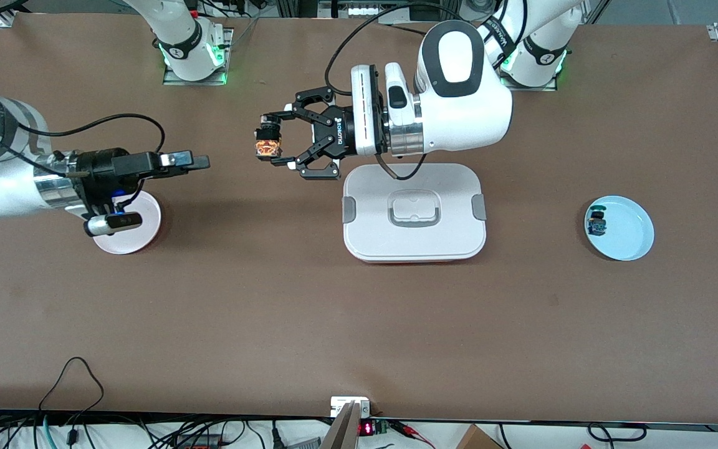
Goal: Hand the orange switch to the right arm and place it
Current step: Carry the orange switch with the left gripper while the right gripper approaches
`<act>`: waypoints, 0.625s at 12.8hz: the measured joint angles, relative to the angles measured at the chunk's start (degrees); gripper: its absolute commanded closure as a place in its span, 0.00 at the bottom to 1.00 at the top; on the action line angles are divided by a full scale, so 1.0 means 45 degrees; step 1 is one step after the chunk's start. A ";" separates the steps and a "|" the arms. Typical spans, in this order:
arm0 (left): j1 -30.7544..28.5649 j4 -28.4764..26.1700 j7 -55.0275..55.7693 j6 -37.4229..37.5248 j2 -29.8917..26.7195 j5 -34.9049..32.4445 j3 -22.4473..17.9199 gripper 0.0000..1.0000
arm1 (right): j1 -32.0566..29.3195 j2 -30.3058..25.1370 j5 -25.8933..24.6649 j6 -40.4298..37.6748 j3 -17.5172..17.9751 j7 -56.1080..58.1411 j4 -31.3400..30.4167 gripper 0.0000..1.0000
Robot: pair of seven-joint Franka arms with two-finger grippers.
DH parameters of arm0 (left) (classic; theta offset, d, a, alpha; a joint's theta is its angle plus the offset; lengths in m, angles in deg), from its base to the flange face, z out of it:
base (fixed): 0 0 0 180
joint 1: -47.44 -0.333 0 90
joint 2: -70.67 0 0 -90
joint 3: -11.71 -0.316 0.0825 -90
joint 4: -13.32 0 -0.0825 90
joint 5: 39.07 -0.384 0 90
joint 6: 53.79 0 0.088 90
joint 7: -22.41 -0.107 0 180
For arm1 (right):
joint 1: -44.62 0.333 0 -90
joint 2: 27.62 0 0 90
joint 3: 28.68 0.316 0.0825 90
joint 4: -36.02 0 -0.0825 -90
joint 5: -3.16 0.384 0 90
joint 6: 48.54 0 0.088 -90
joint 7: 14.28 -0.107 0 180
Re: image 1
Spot white lunch box grey latches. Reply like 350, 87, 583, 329
342, 163, 487, 264

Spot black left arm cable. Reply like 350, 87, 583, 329
323, 0, 525, 183

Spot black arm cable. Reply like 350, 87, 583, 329
0, 0, 166, 181
323, 0, 525, 183

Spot black coiled cable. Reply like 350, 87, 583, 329
586, 422, 648, 443

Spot white metal edge box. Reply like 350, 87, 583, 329
330, 397, 372, 418

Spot brown cardboard box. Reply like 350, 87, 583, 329
456, 424, 503, 449

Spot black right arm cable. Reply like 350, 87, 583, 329
0, 0, 166, 181

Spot aluminium bar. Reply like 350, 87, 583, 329
318, 402, 363, 449

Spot light blue round plate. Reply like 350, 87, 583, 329
584, 195, 654, 261

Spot silver lit device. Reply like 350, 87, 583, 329
318, 0, 409, 19

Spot red clip lead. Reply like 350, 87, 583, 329
390, 421, 436, 449

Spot pink round plate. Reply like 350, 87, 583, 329
92, 190, 162, 255

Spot black looped cable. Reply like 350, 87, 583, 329
38, 357, 105, 431

